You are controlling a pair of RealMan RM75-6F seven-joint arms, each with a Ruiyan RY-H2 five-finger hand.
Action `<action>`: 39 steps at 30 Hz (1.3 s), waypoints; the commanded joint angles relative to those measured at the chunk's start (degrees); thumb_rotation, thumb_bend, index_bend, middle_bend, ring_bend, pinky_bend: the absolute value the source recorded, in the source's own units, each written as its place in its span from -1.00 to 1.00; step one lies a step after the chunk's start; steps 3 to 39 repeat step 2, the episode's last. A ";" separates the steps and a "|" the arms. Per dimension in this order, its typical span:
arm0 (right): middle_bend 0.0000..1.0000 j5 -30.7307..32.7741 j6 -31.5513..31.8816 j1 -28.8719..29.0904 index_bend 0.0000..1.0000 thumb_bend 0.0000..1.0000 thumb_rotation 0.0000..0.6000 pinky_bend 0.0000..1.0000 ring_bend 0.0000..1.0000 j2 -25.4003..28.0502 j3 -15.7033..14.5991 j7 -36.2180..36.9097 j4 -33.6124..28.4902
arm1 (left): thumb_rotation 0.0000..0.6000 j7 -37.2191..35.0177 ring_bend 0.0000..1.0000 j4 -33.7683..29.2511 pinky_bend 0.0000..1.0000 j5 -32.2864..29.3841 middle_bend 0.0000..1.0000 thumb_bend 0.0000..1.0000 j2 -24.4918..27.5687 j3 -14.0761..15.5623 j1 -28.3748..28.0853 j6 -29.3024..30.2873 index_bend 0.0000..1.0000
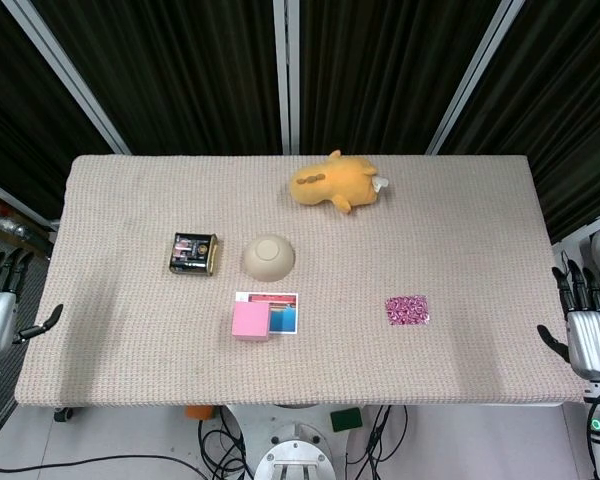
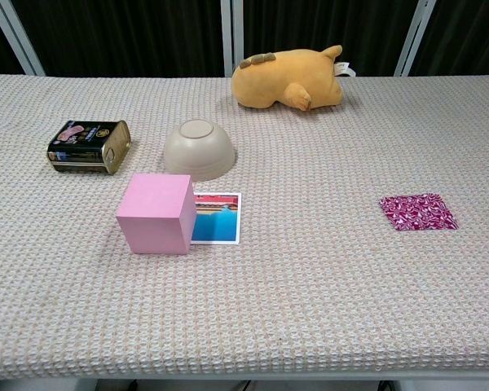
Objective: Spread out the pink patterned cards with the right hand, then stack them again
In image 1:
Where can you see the silver flexible duct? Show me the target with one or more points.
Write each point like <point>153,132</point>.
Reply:
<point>10,227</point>

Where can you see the red blue photo card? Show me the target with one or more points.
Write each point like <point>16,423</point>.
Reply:
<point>285,315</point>

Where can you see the black caster wheel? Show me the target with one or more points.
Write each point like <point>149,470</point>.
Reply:
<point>64,414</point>

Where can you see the beige waffle tablecloth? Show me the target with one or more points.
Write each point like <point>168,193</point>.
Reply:
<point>380,365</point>

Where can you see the orange plush toy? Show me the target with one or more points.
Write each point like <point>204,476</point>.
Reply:
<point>340,182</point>

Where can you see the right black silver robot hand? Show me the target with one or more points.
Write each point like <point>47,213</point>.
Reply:
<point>595,340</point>

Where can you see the white partition post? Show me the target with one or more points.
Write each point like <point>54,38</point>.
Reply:
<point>472,75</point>
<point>286,75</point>
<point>585,226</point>
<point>20,202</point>
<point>70,70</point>

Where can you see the beige upturned bowl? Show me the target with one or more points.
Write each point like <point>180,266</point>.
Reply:
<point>269,260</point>

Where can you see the black curtain panel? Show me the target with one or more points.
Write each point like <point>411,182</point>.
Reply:
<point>570,100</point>
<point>380,75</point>
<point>180,75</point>
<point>10,100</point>

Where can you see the orange box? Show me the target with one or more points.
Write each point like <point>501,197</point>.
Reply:
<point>200,412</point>

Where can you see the black luncheon meat can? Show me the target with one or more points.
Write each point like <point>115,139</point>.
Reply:
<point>195,252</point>

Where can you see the pink cube block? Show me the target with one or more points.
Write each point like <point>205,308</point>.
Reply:
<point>251,322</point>

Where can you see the green box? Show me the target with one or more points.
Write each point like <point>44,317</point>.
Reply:
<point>346,420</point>

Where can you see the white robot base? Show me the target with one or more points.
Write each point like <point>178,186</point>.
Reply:
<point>290,420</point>

